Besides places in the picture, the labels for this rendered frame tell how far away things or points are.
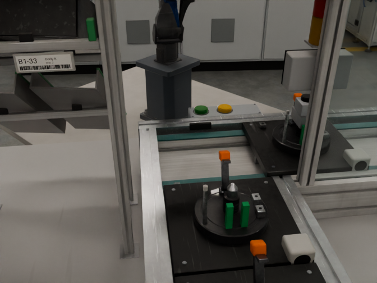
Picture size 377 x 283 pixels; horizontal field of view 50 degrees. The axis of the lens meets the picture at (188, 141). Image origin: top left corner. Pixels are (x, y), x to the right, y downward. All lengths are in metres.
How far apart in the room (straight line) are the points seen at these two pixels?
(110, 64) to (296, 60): 0.35
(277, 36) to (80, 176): 3.24
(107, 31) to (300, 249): 0.47
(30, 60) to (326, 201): 0.67
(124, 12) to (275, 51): 1.50
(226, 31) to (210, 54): 0.27
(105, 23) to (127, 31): 3.33
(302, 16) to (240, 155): 3.15
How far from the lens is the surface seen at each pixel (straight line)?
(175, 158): 1.05
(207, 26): 3.96
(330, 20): 0.76
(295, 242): 0.73
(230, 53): 4.07
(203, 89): 1.58
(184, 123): 1.12
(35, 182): 1.13
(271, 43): 4.12
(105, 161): 1.16
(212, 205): 0.78
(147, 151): 1.01
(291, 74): 0.80
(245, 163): 1.04
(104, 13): 0.63
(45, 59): 0.66
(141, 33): 3.96
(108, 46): 0.64
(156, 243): 0.76
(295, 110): 1.01
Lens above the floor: 1.49
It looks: 31 degrees down
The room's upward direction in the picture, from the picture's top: straight up
